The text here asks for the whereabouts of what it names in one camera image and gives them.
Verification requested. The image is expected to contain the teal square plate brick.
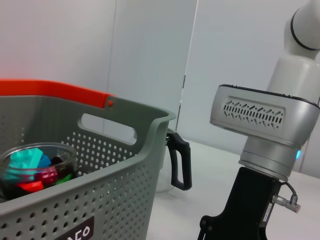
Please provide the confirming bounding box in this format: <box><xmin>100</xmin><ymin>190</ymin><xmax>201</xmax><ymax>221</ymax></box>
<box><xmin>3</xmin><ymin>147</ymin><xmax>45</xmax><ymax>184</ymax></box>

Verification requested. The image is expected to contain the orange bin handle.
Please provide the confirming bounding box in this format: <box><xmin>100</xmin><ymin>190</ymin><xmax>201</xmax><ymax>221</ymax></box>
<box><xmin>0</xmin><ymin>79</ymin><xmax>117</xmax><ymax>109</ymax></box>

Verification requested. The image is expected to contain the glass teacup black holder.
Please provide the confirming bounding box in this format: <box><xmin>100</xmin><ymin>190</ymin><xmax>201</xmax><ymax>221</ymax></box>
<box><xmin>0</xmin><ymin>142</ymin><xmax>77</xmax><ymax>201</ymax></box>

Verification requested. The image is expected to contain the glass pitcher black lid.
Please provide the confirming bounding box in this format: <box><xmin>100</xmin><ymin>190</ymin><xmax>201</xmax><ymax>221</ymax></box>
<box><xmin>156</xmin><ymin>128</ymin><xmax>193</xmax><ymax>193</ymax></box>

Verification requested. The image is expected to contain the grey perforated storage bin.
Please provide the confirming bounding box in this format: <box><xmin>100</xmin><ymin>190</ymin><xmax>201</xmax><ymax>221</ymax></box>
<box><xmin>0</xmin><ymin>94</ymin><xmax>177</xmax><ymax>240</ymax></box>

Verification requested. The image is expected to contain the dark right arm cable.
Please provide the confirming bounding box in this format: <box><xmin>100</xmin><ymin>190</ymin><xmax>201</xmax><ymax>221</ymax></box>
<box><xmin>279</xmin><ymin>181</ymin><xmax>300</xmax><ymax>202</ymax></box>

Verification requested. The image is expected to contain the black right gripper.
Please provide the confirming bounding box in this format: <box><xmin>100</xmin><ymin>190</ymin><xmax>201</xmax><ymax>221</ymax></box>
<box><xmin>197</xmin><ymin>166</ymin><xmax>283</xmax><ymax>240</ymax></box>

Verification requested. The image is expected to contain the blue square plate brick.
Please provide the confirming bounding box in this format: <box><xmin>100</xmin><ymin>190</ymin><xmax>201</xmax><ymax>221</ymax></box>
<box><xmin>40</xmin><ymin>154</ymin><xmax>53</xmax><ymax>168</ymax></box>

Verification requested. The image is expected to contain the bright red sloped brick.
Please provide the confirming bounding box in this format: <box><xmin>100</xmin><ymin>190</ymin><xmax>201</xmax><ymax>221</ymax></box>
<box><xmin>17</xmin><ymin>181</ymin><xmax>45</xmax><ymax>193</ymax></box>

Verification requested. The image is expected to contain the green rectangular brick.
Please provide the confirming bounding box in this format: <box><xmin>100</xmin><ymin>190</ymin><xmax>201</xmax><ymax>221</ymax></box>
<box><xmin>55</xmin><ymin>173</ymin><xmax>74</xmax><ymax>186</ymax></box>

